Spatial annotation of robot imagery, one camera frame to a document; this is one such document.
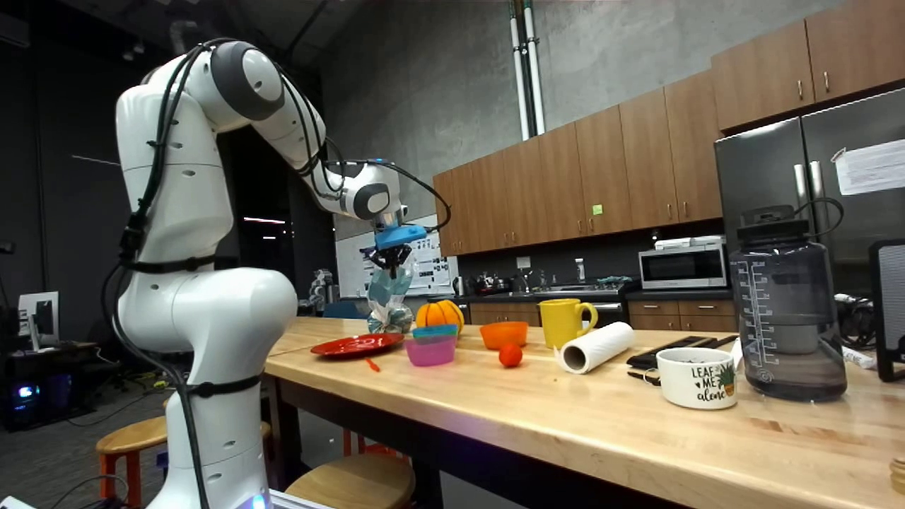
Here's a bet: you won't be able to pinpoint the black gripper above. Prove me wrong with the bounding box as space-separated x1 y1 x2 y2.
360 241 417 284

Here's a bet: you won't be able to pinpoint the clear teal plastic bag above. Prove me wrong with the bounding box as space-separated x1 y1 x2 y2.
364 267 419 336

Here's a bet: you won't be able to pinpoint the orange pumpkin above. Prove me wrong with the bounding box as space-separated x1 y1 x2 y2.
414 296 466 335

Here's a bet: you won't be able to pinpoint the teal bowl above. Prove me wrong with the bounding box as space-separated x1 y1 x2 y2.
411 323 460 345

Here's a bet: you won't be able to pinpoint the red plate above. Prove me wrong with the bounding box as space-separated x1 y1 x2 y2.
309 332 408 362

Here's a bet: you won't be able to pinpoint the pink bowl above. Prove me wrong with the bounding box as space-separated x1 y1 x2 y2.
405 335 460 371

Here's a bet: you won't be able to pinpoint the brown base cabinet narrow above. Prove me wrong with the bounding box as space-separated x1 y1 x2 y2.
463 301 547 328

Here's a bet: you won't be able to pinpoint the orange bowl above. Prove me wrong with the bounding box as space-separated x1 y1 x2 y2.
479 321 533 354

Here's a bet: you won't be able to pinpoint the small red tomato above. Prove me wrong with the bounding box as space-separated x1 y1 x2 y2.
494 339 525 371

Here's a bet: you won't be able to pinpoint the yellow mug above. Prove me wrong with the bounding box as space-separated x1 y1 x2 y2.
538 296 599 354

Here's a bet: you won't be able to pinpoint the round wooden stool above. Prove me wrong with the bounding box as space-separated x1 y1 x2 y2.
282 453 419 509

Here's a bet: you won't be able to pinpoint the white paper towel roll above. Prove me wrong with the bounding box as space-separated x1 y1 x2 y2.
557 321 636 376

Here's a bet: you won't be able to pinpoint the grey vertical pipes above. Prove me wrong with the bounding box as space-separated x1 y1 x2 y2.
506 0 549 141

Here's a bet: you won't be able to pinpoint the black flat tray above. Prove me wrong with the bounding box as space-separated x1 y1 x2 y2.
626 335 742 388

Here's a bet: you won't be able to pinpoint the silver microwave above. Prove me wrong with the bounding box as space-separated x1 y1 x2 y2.
636 241 730 292

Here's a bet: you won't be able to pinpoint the brown base cabinet wide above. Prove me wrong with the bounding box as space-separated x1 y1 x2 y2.
626 296 738 335

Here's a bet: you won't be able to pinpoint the white box on microwave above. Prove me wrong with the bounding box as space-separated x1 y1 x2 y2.
653 231 726 253

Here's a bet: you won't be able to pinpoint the red-legged wooden stool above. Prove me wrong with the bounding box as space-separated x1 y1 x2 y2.
94 412 272 509

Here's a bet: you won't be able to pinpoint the white printed bowl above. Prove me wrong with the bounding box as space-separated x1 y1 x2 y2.
656 345 742 412

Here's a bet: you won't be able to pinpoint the dark transparent water jug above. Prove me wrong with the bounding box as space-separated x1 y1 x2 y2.
730 217 849 401

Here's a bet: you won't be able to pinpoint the brown cabinet above refrigerator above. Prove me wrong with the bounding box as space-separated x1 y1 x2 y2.
709 0 905 137

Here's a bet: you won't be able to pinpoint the stainless steel refrigerator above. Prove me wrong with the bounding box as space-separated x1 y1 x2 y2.
714 84 905 354

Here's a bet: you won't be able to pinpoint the paper sheet on refrigerator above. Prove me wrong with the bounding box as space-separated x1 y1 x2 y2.
831 140 905 199

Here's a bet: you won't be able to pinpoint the white wall poster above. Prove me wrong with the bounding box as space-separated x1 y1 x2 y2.
335 214 460 301

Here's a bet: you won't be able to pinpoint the brown wall cabinets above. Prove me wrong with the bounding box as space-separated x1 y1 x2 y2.
432 67 725 260

